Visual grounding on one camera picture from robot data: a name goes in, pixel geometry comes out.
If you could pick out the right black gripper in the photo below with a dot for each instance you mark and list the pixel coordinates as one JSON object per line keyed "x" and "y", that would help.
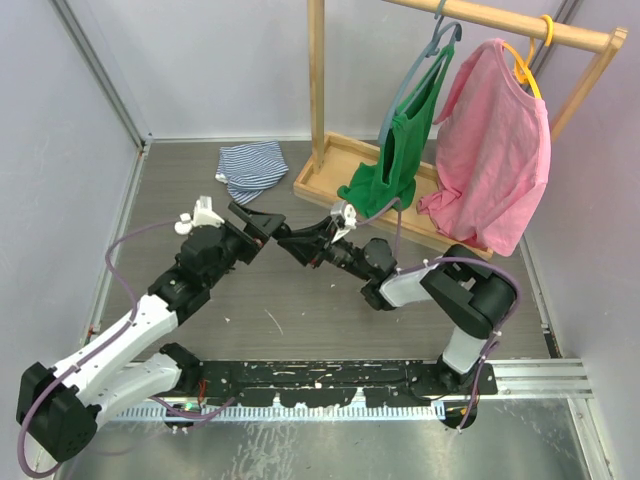
{"x": 318, "y": 244}

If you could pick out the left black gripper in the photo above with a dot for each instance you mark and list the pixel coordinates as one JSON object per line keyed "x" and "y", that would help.
{"x": 259, "y": 226}

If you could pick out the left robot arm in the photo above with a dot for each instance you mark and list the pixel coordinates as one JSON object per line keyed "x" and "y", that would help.
{"x": 58, "y": 407}

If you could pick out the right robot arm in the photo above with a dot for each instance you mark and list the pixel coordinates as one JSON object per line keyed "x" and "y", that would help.
{"x": 477, "y": 296}

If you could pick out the blue striped folded cloth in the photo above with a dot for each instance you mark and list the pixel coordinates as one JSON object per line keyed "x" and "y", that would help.
{"x": 248, "y": 170}

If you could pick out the wooden clothes rack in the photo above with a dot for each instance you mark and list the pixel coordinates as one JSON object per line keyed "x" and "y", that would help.
{"x": 335, "y": 157}

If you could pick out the green tank top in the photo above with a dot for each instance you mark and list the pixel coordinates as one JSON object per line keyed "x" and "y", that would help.
{"x": 391, "y": 180}

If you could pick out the pink t-shirt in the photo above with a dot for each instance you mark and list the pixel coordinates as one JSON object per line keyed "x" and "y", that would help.
{"x": 493, "y": 155}

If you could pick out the yellow clothes hanger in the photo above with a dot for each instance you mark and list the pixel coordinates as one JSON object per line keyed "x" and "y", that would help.
{"x": 522, "y": 66}

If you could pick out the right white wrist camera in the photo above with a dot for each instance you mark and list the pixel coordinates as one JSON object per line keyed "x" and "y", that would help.
{"x": 344, "y": 217}

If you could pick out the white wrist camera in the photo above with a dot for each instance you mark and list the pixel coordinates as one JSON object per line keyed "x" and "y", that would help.
{"x": 344, "y": 217}
{"x": 202, "y": 215}

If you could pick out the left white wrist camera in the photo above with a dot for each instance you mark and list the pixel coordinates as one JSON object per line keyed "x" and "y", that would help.
{"x": 202, "y": 215}

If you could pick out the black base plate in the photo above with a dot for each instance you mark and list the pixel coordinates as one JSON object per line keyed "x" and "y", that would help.
{"x": 393, "y": 383}

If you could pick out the aluminium rail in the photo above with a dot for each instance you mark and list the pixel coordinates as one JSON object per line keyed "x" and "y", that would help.
{"x": 551, "y": 378}

